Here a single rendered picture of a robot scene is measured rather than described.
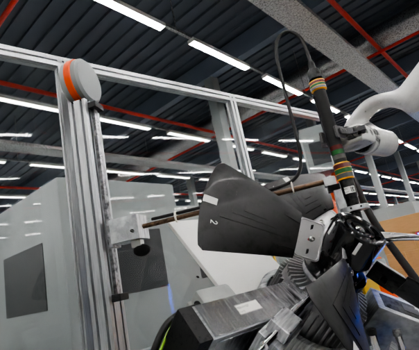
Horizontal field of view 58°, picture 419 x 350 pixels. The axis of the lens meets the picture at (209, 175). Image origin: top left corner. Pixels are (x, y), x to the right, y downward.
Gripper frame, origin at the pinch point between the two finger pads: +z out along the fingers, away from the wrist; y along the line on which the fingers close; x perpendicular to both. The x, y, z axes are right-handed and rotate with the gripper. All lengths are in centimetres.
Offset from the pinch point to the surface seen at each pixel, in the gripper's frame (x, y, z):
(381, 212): 47, 448, -975
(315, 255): -29.3, 3.1, 16.8
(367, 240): -28.5, -8.0, 13.5
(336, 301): -37, -12, 36
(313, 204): -16.5, 9.0, 3.6
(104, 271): -22, 54, 43
